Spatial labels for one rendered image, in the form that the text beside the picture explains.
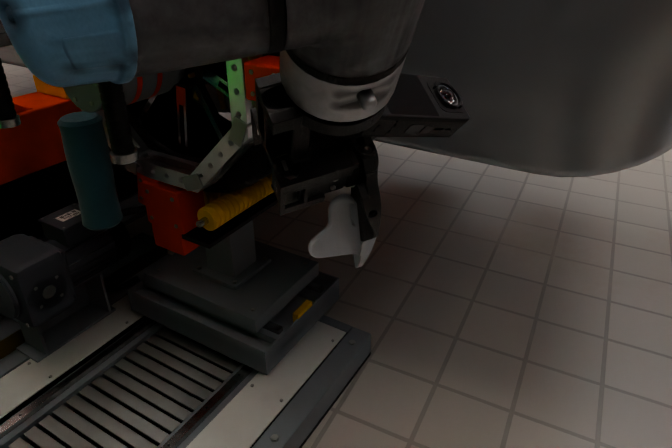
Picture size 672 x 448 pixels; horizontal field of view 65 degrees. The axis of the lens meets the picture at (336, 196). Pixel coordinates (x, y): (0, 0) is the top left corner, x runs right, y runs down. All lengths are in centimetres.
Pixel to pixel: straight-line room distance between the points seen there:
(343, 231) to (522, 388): 119
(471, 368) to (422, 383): 15
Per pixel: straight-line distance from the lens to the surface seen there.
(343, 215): 44
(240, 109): 103
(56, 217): 155
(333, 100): 31
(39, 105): 162
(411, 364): 159
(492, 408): 152
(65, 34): 24
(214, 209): 123
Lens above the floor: 111
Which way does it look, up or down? 27 degrees down
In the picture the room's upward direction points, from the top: straight up
